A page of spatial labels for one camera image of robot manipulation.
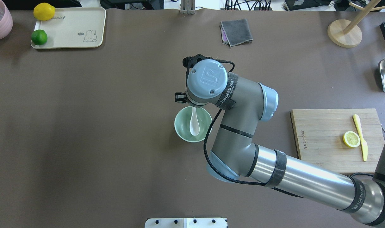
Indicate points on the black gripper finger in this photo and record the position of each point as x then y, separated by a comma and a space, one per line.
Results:
180, 97

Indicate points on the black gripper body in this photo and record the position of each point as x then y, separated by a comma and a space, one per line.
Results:
179, 97

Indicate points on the pale green bowl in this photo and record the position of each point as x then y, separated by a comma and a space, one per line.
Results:
182, 124

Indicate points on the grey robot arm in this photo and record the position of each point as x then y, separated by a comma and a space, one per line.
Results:
236, 158

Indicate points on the purple cloth under grey cloth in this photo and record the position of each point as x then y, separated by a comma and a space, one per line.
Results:
224, 36

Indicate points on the grey folded cloth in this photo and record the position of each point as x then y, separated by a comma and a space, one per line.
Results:
237, 31

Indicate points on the cream tray with bear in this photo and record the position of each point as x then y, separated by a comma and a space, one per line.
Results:
73, 28

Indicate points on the green lime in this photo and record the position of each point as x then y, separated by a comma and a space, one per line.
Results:
39, 37

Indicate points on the yellow lemon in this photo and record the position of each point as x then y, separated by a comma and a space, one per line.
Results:
44, 11

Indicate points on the wooden stand with round base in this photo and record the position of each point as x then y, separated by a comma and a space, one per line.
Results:
346, 33

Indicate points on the lemon slice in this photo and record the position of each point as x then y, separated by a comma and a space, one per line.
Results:
351, 139

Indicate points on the bamboo cutting board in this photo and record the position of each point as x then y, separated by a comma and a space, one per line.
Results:
319, 138

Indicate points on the yellow plastic knife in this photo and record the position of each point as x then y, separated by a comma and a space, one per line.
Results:
363, 143

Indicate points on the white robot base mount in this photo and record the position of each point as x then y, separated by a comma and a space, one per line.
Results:
186, 223

